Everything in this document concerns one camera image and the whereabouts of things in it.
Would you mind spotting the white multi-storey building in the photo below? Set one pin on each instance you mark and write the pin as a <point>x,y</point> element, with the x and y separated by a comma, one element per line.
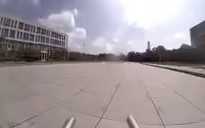
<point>20,35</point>

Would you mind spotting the raised dark kerb strip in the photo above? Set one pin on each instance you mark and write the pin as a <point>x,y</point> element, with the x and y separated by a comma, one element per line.
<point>186,70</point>

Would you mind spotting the grey concrete slab plaza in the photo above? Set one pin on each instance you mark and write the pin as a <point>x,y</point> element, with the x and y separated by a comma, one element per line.
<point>100,83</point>

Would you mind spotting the dark grey building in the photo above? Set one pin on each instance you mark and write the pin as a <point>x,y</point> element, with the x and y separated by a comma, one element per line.
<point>203,33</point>

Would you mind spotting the robot's own part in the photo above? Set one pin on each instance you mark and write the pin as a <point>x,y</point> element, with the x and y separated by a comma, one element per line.
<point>132,122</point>
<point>69,123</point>

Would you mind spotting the distant tower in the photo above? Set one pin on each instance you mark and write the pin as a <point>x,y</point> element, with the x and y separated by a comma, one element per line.
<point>148,46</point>

